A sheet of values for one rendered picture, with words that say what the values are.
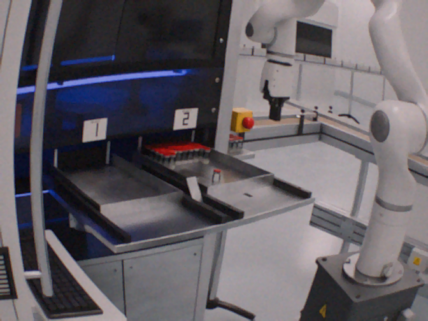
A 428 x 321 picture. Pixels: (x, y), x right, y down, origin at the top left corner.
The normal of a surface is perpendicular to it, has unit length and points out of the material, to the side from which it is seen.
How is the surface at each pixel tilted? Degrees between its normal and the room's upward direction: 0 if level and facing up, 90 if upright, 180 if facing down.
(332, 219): 90
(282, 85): 94
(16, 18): 90
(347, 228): 90
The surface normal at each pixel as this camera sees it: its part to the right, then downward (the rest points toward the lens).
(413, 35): -0.73, 0.11
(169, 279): 0.67, 0.29
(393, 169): -0.62, 0.67
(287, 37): 0.30, 0.31
